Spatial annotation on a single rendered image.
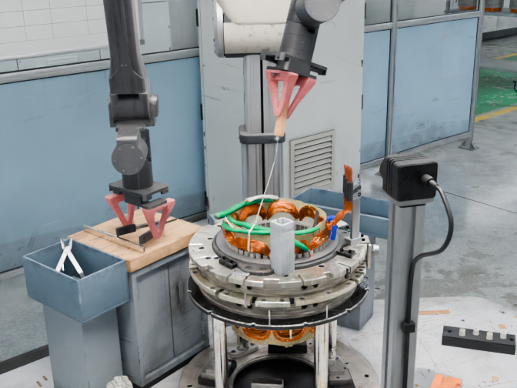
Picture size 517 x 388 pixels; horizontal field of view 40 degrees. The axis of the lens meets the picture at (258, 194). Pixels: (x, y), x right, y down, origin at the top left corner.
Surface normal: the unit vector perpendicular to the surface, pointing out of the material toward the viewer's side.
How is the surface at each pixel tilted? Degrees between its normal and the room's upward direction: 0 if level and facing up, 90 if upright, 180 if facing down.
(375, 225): 90
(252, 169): 90
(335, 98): 90
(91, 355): 90
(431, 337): 0
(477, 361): 0
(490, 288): 0
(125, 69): 107
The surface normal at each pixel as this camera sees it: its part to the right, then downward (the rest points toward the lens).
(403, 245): 0.25, 0.32
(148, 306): 0.77, 0.20
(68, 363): -0.63, 0.27
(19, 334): -0.02, -0.94
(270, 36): 0.05, 0.61
